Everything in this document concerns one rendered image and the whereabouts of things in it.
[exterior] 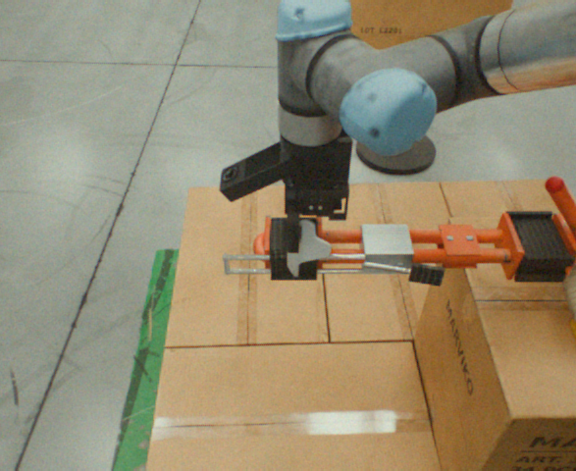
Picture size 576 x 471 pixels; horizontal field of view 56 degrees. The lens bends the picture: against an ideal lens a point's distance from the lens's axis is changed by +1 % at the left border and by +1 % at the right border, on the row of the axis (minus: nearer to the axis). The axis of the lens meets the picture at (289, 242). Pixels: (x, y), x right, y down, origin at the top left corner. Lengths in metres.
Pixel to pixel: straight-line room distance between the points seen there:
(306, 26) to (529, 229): 0.47
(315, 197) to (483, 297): 0.39
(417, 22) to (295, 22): 1.75
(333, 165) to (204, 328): 0.78
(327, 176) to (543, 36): 0.29
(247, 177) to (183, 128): 2.35
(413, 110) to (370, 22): 1.79
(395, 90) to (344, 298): 0.97
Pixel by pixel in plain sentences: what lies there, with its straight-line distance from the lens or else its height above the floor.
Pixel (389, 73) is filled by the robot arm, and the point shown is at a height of 1.41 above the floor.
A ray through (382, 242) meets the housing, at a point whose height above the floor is 1.09.
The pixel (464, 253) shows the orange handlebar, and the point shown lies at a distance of 0.80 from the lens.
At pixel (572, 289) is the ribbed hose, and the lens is 0.89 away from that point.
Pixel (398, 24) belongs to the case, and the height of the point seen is 0.74.
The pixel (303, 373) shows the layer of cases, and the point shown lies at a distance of 1.27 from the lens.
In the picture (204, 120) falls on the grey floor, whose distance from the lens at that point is 3.05.
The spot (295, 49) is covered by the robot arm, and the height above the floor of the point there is 1.39.
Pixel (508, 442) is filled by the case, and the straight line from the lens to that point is 0.91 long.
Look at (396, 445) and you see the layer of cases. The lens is 1.22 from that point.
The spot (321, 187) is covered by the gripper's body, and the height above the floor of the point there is 1.21.
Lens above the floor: 1.64
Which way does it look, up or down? 46 degrees down
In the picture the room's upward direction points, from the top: straight up
